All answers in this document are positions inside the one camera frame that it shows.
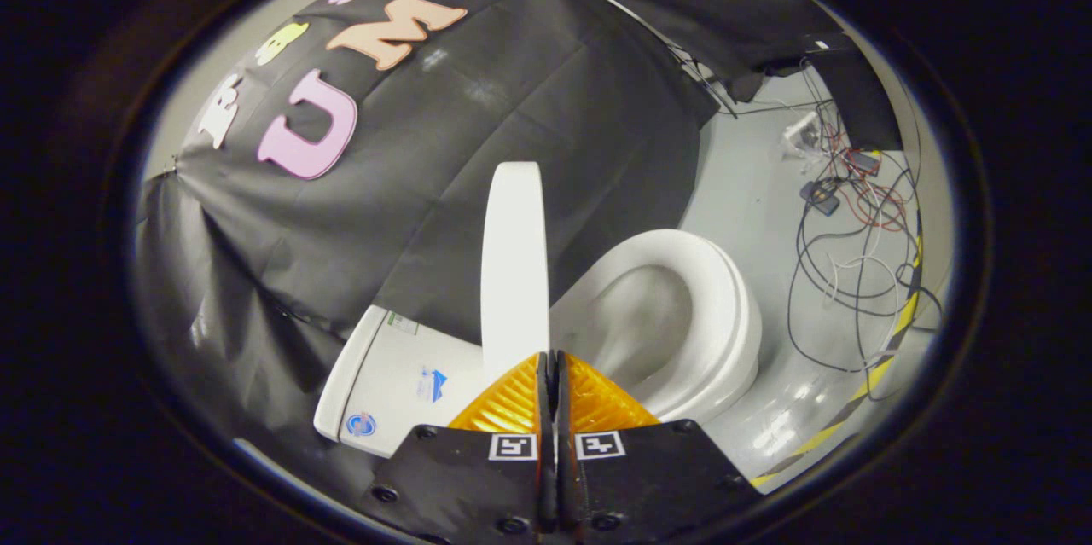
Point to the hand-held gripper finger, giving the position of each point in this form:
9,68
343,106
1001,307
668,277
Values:
563,477
544,477

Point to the white toilet lid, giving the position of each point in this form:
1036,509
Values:
514,272

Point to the yellow black striped floor tape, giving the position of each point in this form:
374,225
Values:
879,370

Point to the black backdrop cloth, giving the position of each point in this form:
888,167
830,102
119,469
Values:
512,118

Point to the black light stand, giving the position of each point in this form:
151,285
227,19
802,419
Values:
699,76

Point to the black flat panel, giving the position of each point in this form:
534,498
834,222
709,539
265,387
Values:
862,93

